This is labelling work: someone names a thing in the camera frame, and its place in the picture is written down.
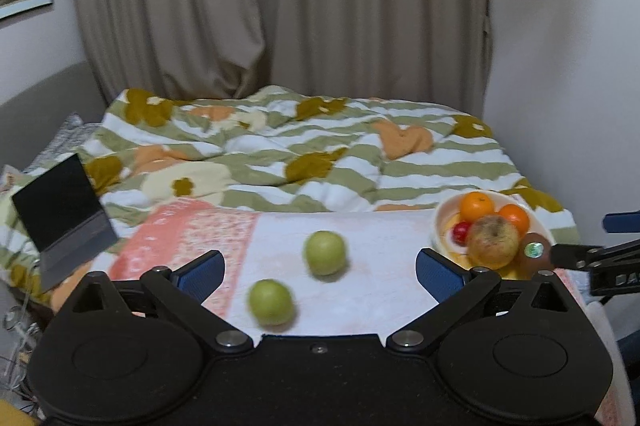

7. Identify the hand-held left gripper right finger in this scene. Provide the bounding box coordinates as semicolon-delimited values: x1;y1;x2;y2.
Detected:
385;248;580;353

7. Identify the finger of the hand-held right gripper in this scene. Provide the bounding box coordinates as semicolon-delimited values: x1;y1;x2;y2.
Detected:
549;243;604;270
602;212;640;235

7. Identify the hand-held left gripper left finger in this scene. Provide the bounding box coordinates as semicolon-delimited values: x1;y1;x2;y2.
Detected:
61;250;254;353

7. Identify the brown kiwi with sticker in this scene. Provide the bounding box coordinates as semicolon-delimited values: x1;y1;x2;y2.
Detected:
515;232;552;273

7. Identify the cream shallow bowl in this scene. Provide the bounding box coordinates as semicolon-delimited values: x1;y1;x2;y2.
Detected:
432;190;553;281

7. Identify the large yellow apple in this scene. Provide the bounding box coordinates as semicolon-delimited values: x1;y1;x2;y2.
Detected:
466;215;521;270

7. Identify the large orange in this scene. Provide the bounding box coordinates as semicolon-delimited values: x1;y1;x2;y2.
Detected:
498;203;531;237
459;191;496;225

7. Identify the green apple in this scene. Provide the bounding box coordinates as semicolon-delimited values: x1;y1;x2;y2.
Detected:
248;279;294;327
303;231;347;277

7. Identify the pink bordered white tablecloth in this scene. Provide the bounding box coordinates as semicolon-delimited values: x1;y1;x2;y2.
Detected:
107;198;636;426

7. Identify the grey laptop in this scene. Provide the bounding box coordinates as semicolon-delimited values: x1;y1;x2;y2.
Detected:
11;153;120;293

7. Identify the green striped floral blanket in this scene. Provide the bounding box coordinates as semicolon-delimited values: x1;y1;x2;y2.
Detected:
0;84;582;307

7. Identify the grey patterned pillow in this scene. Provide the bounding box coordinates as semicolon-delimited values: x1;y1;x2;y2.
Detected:
24;113;103;173

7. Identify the clear round stand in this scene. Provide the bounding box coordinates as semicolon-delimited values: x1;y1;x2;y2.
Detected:
3;305;32;333

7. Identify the grey headboard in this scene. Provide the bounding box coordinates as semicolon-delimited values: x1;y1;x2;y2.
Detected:
0;60;107;177

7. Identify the yellow cloth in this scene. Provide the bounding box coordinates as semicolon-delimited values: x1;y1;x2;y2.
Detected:
0;400;42;426

